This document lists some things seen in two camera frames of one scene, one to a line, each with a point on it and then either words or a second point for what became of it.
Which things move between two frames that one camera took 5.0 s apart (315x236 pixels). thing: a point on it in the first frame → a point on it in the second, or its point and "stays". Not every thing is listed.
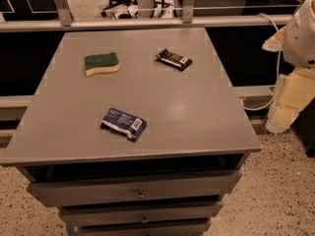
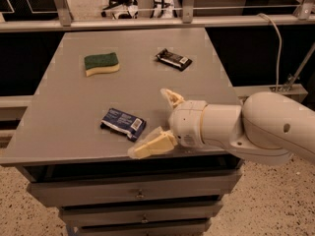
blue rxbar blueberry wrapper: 124,124 stays
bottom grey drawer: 143,226 stays
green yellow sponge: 101,63 stays
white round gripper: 299,39 → 187,123
